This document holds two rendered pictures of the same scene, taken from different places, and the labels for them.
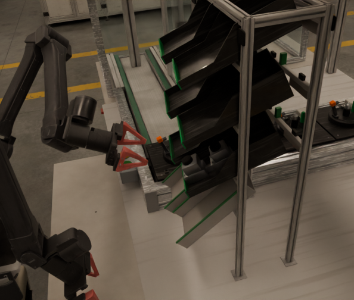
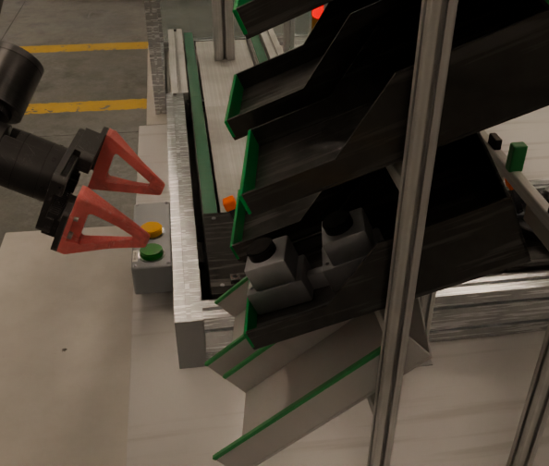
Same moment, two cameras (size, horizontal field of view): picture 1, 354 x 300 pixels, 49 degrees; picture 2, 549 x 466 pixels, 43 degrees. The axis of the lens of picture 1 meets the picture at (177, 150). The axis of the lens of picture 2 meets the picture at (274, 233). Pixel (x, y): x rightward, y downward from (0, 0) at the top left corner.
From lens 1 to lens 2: 0.33 m
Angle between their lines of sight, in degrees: 3
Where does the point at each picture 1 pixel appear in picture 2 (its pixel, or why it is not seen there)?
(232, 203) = (365, 378)
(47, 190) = not seen: hidden behind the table
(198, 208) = (286, 375)
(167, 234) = (212, 425)
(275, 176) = (488, 323)
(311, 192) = not seen: outside the picture
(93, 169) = (86, 254)
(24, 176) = not seen: outside the picture
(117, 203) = (117, 336)
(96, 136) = (19, 153)
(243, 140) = (410, 209)
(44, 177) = not seen: hidden behind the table
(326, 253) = not seen: outside the picture
